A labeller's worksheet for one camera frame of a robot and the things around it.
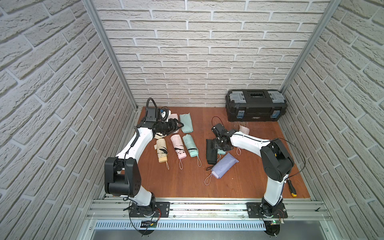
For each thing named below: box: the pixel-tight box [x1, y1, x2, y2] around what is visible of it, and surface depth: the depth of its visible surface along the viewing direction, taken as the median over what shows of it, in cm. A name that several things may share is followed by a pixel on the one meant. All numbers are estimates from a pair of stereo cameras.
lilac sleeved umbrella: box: [211, 152, 240, 179], surface depth 89 cm
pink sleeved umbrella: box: [239, 125, 250, 135], surface depth 105 cm
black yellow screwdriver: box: [287, 179, 298, 197], surface depth 81 cm
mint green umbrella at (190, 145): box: [182, 134, 199, 158], surface depth 96 cm
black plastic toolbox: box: [225, 89, 288, 122], surface depth 105 cm
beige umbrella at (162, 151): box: [154, 138, 169, 170], surface depth 94 cm
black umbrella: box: [206, 139, 217, 165], surface depth 91 cm
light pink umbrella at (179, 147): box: [170, 134, 187, 170], surface depth 96 cm
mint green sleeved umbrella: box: [179, 112, 194, 133], surface depth 112 cm
